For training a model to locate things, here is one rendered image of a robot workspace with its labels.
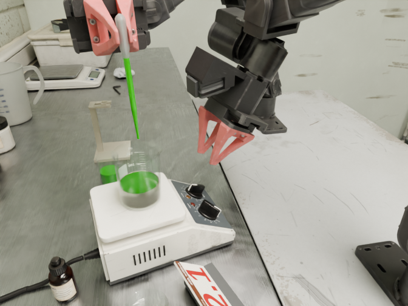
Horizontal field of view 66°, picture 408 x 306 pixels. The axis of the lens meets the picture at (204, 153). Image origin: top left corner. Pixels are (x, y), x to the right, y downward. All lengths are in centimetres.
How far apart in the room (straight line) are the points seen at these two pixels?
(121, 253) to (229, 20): 37
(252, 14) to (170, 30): 140
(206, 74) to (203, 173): 31
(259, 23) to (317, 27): 166
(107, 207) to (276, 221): 29
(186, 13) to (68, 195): 135
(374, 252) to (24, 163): 72
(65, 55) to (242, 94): 113
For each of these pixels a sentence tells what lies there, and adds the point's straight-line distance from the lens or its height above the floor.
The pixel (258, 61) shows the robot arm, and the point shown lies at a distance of 47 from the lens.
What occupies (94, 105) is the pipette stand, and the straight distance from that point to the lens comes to 73.
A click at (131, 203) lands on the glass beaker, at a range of 45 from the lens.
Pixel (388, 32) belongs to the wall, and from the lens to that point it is 237.
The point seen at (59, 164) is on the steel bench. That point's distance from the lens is 78.
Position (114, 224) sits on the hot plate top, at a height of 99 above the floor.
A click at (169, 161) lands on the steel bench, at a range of 72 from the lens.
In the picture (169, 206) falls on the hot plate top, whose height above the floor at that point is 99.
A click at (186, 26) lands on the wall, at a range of 183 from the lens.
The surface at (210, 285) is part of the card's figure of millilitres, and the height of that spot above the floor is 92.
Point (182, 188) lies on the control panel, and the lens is 54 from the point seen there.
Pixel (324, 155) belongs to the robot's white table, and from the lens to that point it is 79.
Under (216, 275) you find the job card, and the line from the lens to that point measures 48.
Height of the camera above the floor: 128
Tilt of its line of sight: 31 degrees down
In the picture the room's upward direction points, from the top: straight up
